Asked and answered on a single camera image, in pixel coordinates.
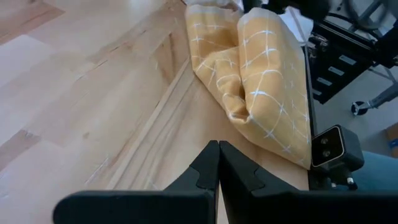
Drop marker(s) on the orange towel with white grid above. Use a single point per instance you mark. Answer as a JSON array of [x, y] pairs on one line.
[[264, 77]]

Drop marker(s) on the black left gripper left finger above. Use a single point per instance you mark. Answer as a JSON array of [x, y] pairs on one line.
[[155, 208]]

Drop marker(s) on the brown cardboard box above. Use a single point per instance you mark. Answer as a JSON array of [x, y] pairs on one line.
[[393, 140]]

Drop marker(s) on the black two-lens camera box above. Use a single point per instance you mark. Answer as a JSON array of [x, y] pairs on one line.
[[351, 149]]

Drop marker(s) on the person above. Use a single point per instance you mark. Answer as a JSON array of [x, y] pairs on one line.
[[379, 171]]

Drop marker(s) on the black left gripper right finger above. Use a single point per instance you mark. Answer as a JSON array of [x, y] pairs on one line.
[[280, 208]]

